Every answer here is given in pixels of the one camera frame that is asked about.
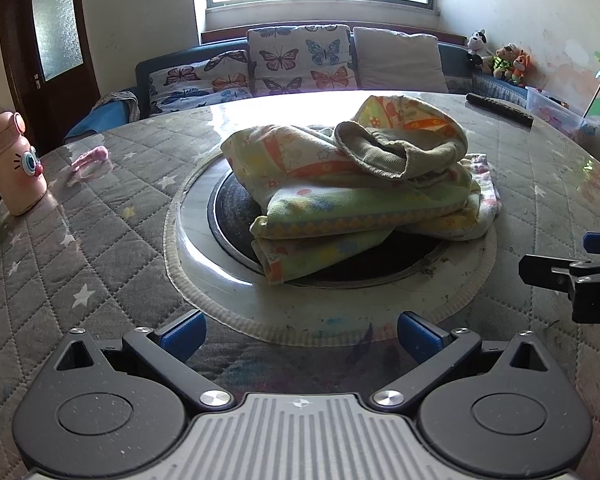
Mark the clear plastic box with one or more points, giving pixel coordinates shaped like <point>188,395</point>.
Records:
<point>555,110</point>

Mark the dark wooden glass door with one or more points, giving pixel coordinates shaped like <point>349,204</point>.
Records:
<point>60,102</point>

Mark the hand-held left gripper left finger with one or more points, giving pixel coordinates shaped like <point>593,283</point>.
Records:
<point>182,335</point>

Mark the blue blanket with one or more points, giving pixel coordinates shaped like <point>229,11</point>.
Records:
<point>100,119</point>

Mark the black remote control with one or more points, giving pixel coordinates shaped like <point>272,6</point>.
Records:
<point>500,109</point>

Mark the white floral cloth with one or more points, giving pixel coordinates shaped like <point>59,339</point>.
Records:
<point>486,185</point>

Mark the orange tiger plush toy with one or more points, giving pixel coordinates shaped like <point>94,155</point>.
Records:
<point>521,67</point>

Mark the panda plush toy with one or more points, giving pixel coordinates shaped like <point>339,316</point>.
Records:
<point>476,47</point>

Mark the plain white cushion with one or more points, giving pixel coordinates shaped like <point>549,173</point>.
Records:
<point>400,60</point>

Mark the colourful patterned shirt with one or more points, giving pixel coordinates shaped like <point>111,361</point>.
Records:
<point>330,200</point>

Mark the square butterfly cushion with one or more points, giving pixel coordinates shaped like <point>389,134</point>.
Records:
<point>300,60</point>

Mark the bear plush toy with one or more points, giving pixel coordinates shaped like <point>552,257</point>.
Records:
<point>504,62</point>

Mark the dark blue sofa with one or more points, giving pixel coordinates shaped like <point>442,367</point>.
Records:
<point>142,72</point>

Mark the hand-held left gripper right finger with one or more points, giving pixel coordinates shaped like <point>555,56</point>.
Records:
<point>417,337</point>

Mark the wide butterfly cushion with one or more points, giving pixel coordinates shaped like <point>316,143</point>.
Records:
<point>195,80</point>

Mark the grey cloth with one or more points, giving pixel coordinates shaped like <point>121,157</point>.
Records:
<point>125,102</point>

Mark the black round turntable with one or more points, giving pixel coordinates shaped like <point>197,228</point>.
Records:
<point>230,210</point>

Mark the small pink cloth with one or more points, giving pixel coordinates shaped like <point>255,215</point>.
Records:
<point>92,155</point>

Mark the pink cartoon face bottle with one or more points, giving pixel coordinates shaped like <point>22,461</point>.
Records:
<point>15,170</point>

